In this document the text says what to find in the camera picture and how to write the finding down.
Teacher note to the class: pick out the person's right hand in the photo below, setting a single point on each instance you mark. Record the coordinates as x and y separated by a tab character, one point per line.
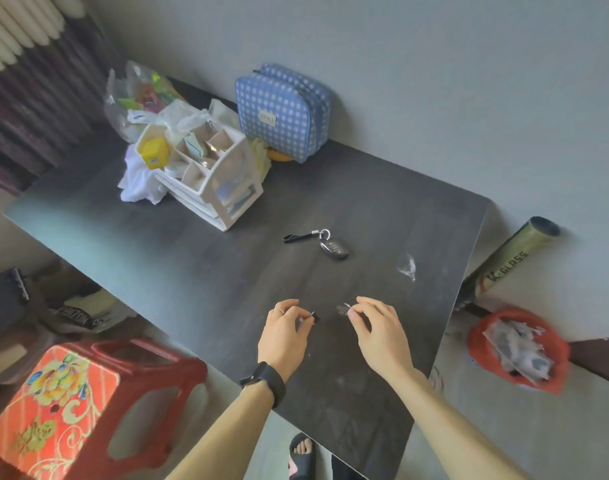
384	339

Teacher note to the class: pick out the person's left hand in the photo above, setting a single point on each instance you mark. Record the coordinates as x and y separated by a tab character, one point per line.
279	344

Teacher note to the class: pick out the person's left thumb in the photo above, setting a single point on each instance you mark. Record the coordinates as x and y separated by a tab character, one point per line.
302	324

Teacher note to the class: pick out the person's right thumb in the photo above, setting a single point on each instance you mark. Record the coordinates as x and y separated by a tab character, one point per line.
358	322

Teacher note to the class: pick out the small dark key part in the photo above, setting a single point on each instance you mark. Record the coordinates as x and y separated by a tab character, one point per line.
314	317

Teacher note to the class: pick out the small silver key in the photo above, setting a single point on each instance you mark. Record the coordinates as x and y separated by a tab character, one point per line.
343	309

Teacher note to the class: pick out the person's left forearm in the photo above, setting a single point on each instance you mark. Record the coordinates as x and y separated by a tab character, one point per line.
224	434

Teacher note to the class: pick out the person's right forearm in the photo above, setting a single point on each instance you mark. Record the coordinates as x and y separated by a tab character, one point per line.
454	429

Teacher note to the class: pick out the black wrist watch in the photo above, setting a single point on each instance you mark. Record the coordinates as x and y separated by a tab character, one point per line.
267	382

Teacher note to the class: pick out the clear plastic scrap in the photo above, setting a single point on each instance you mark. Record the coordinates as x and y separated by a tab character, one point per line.
408	267

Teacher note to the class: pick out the black car key fob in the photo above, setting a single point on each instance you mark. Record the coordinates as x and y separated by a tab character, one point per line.
334	249

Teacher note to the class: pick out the person's foot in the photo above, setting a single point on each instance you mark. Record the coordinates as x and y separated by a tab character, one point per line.
303	448

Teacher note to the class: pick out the black slipper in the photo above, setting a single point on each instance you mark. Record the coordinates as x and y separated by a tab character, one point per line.
297	467

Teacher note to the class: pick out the crumpled waste paper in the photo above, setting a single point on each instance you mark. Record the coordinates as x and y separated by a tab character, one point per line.
517	349

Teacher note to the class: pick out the white desktop organizer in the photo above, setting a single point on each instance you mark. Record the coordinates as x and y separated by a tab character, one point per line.
219	184

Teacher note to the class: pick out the pale yellow plastic bag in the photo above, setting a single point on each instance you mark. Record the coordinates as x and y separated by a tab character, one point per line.
261	159

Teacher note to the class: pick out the yellow round object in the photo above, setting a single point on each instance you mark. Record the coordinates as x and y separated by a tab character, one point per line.
278	155

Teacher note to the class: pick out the red waste bin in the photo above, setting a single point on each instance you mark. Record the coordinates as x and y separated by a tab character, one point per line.
557	364

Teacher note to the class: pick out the white teal small box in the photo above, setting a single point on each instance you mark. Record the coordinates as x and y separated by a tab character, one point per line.
194	144

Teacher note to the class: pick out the blue checked pouch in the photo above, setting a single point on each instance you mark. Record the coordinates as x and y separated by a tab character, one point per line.
279	114

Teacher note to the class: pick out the white crumpled cloth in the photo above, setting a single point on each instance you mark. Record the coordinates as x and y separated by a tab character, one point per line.
137	182

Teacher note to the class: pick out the yellow small box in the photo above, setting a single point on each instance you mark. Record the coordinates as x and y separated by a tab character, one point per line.
152	153

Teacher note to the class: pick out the white plastic bag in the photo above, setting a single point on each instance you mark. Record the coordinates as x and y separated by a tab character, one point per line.
177	117

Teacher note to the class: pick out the dark wooden board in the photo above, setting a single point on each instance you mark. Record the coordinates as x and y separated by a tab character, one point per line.
599	359

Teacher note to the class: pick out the red floral plastic stool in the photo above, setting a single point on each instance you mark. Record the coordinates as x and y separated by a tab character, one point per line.
69	404

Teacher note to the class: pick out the clear bag of colourful items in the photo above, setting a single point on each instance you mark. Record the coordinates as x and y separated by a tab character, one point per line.
134	102

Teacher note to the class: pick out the black bag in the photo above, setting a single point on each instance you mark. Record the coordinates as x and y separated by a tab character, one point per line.
2	304

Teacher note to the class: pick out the dark purple curtain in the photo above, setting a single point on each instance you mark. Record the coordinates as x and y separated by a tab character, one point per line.
39	104

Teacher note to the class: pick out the cream pleated curtain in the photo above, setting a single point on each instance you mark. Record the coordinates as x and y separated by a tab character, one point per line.
19	24

